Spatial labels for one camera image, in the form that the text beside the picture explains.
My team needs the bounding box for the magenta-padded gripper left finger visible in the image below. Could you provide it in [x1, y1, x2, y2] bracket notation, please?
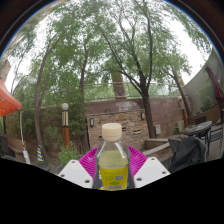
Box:
[57, 146, 101, 190]

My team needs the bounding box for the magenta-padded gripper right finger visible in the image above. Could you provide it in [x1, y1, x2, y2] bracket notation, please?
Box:
[127, 145, 172, 189]

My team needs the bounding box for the clear bottle with yellow label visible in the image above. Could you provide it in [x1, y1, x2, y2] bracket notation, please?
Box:
[97, 122, 130, 192]

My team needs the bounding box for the grey metal mesh chair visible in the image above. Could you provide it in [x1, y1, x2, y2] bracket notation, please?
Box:
[167, 137, 183, 155]

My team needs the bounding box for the blue yellow striped bollard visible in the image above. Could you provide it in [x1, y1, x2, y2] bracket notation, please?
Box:
[36, 144, 46, 163]

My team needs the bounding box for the black jacket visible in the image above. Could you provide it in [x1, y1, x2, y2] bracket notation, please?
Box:
[169, 135, 208, 174]

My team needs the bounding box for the tall dark-trunked tree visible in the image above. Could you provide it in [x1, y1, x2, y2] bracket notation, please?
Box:
[93, 0, 201, 139]

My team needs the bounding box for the round dark patio table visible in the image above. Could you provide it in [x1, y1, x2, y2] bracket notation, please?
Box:
[182, 120, 214, 138]

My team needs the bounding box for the wooden planter box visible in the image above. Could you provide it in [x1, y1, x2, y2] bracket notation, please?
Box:
[7, 134, 26, 154]

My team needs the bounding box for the leaning thin-trunked tree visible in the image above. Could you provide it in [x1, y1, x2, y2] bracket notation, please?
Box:
[9, 19, 88, 161]

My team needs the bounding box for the small slender tree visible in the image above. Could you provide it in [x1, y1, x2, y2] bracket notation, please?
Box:
[159, 49, 201, 118]

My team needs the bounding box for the black metal patio chair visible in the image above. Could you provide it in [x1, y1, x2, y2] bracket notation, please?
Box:
[208, 126, 224, 158]

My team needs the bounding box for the orange canopy tent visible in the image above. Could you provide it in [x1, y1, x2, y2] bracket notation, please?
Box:
[0, 78, 32, 165]

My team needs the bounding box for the closed maroon patio umbrella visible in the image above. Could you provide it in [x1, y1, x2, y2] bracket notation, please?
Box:
[203, 63, 224, 102]

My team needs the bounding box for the stone brick fountain wall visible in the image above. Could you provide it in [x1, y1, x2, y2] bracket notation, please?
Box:
[85, 109, 150, 150]

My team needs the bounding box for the wooden lamp post with globe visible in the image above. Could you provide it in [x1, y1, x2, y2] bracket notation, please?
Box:
[177, 95, 189, 129]
[61, 102, 72, 150]

